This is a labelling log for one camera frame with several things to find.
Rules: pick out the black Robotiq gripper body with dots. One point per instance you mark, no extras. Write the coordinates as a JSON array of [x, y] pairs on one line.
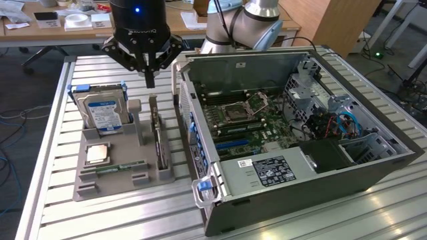
[[140, 22]]

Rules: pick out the graphics card with metal bracket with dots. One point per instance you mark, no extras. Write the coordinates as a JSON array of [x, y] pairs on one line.
[[159, 140]]

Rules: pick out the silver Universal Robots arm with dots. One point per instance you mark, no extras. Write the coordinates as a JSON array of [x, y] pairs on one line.
[[256, 15]]

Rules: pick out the wooden desk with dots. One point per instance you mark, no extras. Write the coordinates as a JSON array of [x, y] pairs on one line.
[[187, 33], [33, 33]]

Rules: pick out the plain white box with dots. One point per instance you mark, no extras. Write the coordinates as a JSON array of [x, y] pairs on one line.
[[100, 21]]

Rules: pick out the red small item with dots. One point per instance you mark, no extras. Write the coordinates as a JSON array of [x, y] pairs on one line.
[[103, 8]]

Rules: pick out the stack of white papers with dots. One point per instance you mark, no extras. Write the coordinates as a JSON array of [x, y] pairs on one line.
[[193, 21]]

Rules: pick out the flat white box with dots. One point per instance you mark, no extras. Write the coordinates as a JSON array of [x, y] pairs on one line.
[[77, 28]]

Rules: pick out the white tape roll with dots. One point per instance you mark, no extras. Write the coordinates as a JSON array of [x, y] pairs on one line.
[[77, 19]]

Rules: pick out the brown cardboard box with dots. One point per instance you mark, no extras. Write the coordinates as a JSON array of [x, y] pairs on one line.
[[201, 7]]

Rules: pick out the black RAM slot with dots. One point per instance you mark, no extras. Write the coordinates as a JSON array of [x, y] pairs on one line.
[[224, 100], [223, 95], [233, 122]]

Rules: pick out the hard disk in blue caddy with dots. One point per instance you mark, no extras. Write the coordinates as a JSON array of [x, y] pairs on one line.
[[100, 112]]

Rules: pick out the black chair base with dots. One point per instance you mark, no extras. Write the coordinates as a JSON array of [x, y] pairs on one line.
[[36, 56]]

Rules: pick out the white box with black top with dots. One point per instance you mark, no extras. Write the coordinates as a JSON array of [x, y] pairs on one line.
[[46, 21]]

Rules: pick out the blue card retention latch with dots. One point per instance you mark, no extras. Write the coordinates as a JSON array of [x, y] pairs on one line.
[[191, 123], [204, 163], [196, 139], [200, 150]]

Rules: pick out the CPU socket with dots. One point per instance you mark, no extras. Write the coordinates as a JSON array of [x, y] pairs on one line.
[[235, 112]]

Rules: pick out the metal socket cover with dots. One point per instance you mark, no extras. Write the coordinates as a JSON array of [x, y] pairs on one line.
[[257, 102]]

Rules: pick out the red and white card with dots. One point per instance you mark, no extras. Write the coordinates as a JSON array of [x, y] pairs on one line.
[[16, 25]]

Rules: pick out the dark RAM stick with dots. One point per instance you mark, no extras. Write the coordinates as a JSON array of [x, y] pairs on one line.
[[240, 127]]

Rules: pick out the clear plastic bag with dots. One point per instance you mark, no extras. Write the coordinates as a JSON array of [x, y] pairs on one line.
[[13, 11]]

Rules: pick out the black expansion slot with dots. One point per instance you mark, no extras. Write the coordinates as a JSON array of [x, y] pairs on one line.
[[229, 138]]

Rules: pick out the grey plastic parts rack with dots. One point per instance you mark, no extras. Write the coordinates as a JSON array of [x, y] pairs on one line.
[[133, 150]]

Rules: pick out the silver CPU chip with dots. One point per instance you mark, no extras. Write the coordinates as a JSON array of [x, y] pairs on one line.
[[96, 153]]

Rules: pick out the blue expansion slot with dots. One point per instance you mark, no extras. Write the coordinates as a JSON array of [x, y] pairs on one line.
[[231, 145]]

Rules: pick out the green motherboard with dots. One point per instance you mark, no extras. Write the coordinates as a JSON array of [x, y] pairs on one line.
[[267, 130]]

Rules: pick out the metal disk bay cage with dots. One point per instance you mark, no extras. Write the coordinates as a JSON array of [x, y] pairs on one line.
[[303, 97]]

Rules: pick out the green RAM stick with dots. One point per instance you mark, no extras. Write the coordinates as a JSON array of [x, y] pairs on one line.
[[120, 167]]

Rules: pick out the black disk power connector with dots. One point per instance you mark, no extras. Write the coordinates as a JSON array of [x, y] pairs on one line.
[[317, 126]]

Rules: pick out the grey case latch blue tab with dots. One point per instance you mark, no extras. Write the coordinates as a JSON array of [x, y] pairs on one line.
[[207, 186]]

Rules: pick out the grey power supply with label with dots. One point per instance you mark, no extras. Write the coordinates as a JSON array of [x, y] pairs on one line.
[[240, 180]]

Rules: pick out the open dark grey PC case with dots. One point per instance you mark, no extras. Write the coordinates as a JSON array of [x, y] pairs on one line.
[[300, 200]]

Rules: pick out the white table frame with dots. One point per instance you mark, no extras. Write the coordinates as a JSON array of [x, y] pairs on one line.
[[383, 25]]

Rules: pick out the grey metal drive bracket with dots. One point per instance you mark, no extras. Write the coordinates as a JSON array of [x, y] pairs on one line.
[[367, 147]]

